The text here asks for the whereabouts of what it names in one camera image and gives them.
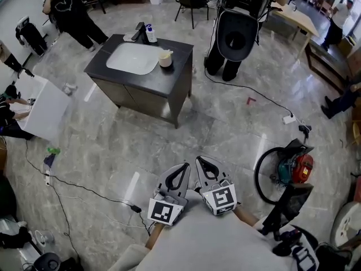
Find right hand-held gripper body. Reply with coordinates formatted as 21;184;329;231
199;177;238;217

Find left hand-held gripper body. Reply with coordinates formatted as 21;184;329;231
147;183;189;227

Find beige cup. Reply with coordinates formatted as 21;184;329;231
158;51;174;68

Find person's right forearm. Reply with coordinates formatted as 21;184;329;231
233;207;261;229

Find person's grey shirt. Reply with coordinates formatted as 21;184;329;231
107;190;300;271

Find red and green machine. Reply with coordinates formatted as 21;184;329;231
277;138;315;185

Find dark sink cabinet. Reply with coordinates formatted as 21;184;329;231
83;33;195;129

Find black and white backpack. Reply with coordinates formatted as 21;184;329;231
271;224;321;271

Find small white fan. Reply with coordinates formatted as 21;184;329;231
33;229;55;247

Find white sink basin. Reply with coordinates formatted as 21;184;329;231
105;42;165;76

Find black round device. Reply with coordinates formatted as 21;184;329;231
33;252;61;271

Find white round stool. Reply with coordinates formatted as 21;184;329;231
329;202;361;248

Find white box cabinet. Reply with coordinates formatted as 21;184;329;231
8;72;72;142

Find white pump soap bottle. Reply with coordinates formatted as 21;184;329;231
144;24;158;43

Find dark low bench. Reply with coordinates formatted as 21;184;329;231
304;41;354;93

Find black faucet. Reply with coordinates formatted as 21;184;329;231
131;21;151;46

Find black bag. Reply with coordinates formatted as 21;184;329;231
0;225;33;250

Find light wooden table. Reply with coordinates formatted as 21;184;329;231
271;2;320;59

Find black hose loop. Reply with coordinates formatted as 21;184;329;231
253;146;286;204

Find long black floor cable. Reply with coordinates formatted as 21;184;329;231
25;139;152;237

